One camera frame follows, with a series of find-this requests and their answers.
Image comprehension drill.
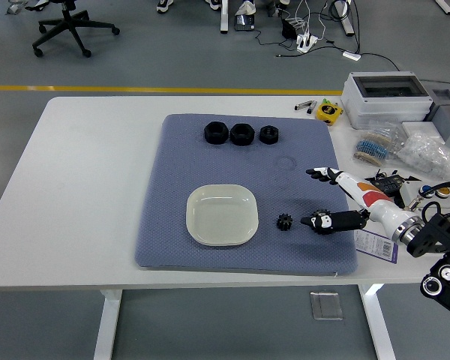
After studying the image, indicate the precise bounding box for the grey box with dark window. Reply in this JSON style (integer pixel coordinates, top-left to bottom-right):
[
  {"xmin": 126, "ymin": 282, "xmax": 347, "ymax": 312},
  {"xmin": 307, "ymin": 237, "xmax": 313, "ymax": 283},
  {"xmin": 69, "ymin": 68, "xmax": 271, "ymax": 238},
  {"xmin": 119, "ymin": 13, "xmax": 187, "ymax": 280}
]
[{"xmin": 422, "ymin": 82, "xmax": 450, "ymax": 123}]

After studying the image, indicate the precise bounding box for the black power brick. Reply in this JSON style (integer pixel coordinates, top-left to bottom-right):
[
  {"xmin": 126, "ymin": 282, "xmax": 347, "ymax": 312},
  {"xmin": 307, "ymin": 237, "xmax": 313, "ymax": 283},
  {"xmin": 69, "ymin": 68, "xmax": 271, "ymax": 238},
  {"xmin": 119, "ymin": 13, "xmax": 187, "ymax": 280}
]
[{"xmin": 281, "ymin": 17, "xmax": 305, "ymax": 39}]

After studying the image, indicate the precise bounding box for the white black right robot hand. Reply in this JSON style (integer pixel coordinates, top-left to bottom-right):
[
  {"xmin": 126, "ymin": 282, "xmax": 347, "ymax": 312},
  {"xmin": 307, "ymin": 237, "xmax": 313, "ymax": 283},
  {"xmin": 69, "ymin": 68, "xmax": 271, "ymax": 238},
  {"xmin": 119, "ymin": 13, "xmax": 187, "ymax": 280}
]
[{"xmin": 299, "ymin": 166, "xmax": 417, "ymax": 238}]

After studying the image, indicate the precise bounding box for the black circuit board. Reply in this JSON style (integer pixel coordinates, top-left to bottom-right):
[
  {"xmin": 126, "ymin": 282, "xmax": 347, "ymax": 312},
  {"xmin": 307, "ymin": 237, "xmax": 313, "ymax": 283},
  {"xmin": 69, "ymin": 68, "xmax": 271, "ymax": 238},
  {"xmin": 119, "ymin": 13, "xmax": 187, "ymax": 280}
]
[{"xmin": 364, "ymin": 169, "xmax": 421, "ymax": 209}]

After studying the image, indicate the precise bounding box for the small black hex nut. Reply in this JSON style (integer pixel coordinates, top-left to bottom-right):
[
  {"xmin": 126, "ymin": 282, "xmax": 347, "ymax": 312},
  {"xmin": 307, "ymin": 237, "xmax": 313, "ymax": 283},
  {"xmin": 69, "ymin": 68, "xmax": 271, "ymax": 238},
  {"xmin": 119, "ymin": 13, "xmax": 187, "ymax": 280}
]
[{"xmin": 258, "ymin": 125, "xmax": 281, "ymax": 144}]

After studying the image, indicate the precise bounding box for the black office chair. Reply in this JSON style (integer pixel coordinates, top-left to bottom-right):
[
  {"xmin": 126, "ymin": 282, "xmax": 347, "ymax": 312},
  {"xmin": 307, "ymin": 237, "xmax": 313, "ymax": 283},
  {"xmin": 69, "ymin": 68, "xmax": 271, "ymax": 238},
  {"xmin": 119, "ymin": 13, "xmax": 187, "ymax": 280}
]
[{"xmin": 24, "ymin": 0, "xmax": 121, "ymax": 59}]

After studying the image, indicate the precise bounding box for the white table leg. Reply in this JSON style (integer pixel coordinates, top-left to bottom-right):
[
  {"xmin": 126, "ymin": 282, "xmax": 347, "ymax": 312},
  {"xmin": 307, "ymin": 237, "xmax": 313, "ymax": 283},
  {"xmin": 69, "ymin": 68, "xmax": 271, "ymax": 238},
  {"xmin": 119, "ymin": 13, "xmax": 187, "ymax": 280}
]
[
  {"xmin": 358, "ymin": 283, "xmax": 397, "ymax": 360},
  {"xmin": 93, "ymin": 288, "xmax": 123, "ymax": 360}
]

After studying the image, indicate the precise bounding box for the large black gear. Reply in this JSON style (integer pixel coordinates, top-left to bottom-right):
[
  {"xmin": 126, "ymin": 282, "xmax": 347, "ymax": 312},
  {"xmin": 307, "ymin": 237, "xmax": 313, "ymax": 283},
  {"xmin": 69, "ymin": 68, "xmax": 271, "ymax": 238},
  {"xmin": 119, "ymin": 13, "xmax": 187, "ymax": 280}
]
[{"xmin": 309, "ymin": 210, "xmax": 332, "ymax": 236}]

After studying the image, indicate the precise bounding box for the bag of blue resistors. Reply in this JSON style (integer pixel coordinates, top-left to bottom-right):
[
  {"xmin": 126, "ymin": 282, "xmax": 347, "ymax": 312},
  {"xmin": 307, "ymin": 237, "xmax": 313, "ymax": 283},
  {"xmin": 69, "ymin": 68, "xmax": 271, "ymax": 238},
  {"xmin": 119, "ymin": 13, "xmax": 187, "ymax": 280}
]
[{"xmin": 352, "ymin": 125, "xmax": 404, "ymax": 166}]

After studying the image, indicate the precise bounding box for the black floor cable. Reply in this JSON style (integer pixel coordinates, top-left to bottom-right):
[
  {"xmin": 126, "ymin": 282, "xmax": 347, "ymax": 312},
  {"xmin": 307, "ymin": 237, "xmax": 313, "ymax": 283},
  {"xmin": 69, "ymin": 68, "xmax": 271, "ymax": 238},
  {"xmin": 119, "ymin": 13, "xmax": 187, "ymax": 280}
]
[{"xmin": 275, "ymin": 0, "xmax": 402, "ymax": 72}]

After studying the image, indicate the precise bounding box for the white flat box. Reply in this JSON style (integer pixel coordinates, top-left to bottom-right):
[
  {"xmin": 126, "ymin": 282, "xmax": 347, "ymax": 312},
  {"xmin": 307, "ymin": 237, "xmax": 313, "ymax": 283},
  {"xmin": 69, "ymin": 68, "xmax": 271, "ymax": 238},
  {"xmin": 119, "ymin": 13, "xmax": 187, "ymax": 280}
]
[{"xmin": 400, "ymin": 120, "xmax": 446, "ymax": 146}]

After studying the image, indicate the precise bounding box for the black device with screen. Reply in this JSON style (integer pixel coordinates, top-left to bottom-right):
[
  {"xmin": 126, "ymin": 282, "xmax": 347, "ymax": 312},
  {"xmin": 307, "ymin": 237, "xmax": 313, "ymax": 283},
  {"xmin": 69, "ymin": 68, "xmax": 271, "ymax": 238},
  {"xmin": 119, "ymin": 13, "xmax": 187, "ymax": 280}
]
[{"xmin": 234, "ymin": 13, "xmax": 256, "ymax": 32}]

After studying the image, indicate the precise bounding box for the bag of clear plastic parts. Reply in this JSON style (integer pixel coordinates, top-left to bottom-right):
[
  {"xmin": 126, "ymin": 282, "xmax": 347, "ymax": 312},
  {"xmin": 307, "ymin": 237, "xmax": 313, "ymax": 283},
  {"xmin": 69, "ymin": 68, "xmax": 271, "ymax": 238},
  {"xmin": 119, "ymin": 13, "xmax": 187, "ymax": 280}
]
[{"xmin": 397, "ymin": 130, "xmax": 450, "ymax": 179}]

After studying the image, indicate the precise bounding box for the purple white label card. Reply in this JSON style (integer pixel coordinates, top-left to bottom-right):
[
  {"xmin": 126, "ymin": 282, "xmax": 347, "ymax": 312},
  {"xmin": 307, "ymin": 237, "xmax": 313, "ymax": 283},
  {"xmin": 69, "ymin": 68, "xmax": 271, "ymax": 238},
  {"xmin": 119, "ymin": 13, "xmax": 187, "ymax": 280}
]
[{"xmin": 353, "ymin": 229, "xmax": 401, "ymax": 263}]

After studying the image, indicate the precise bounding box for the large black hex nut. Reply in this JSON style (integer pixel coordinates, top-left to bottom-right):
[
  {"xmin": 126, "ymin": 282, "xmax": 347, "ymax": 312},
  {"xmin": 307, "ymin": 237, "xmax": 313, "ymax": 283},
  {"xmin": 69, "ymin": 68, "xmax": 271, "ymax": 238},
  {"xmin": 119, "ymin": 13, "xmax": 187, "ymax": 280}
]
[
  {"xmin": 203, "ymin": 121, "xmax": 228, "ymax": 146},
  {"xmin": 229, "ymin": 122, "xmax": 255, "ymax": 146}
]

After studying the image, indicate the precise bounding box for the yellow floor tape line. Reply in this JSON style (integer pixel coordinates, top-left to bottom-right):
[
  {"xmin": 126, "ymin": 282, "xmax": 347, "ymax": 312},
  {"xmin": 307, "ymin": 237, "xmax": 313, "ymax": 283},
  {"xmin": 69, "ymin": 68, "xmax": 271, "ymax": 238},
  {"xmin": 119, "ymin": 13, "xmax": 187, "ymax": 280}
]
[{"xmin": 0, "ymin": 85, "xmax": 344, "ymax": 95}]

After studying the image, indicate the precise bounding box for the yellow tape measure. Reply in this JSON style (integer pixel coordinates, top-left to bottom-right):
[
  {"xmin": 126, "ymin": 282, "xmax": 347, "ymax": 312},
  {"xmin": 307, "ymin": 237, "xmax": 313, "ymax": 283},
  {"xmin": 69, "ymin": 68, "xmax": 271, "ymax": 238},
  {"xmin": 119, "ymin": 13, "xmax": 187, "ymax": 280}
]
[{"xmin": 315, "ymin": 103, "xmax": 344, "ymax": 127}]

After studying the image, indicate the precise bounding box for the grey-blue textured mat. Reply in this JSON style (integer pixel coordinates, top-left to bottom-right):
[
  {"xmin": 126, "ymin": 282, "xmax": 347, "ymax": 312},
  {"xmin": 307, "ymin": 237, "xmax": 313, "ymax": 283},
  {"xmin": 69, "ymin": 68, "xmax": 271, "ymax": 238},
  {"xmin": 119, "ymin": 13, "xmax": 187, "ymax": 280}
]
[{"xmin": 133, "ymin": 113, "xmax": 360, "ymax": 278}]

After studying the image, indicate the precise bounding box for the white square dish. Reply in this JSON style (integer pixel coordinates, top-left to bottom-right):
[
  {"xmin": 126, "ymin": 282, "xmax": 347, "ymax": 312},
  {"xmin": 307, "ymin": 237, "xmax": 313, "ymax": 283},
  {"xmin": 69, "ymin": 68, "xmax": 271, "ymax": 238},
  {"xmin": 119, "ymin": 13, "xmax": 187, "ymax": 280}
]
[{"xmin": 185, "ymin": 184, "xmax": 260, "ymax": 248}]

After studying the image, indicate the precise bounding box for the white power strip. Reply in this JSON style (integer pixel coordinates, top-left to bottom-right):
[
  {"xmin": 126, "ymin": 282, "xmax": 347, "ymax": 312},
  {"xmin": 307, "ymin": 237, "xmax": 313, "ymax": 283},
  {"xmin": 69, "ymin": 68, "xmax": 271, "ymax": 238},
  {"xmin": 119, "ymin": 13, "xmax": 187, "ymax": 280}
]
[{"xmin": 296, "ymin": 32, "xmax": 320, "ymax": 53}]

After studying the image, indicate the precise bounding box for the small black gear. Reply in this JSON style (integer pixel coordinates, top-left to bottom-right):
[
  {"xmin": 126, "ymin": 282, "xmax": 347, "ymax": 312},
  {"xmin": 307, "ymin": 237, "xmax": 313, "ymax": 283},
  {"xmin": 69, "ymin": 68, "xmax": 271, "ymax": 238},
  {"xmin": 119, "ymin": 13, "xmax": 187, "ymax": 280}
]
[{"xmin": 276, "ymin": 212, "xmax": 294, "ymax": 232}]

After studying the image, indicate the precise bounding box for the grey enclosure with clear lid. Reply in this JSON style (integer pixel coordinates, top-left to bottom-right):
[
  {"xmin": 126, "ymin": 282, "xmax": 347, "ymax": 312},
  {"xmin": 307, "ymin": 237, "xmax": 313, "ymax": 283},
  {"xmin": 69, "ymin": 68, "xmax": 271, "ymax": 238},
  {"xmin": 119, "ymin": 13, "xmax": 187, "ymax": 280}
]
[{"xmin": 340, "ymin": 71, "xmax": 434, "ymax": 131}]

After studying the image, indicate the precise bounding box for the clear floor plate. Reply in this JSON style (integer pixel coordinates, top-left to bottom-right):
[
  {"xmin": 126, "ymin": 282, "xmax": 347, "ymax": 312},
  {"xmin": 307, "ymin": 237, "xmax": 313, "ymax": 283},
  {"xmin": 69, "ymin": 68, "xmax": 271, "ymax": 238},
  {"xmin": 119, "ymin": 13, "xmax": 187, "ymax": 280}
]
[{"xmin": 309, "ymin": 290, "xmax": 344, "ymax": 321}]

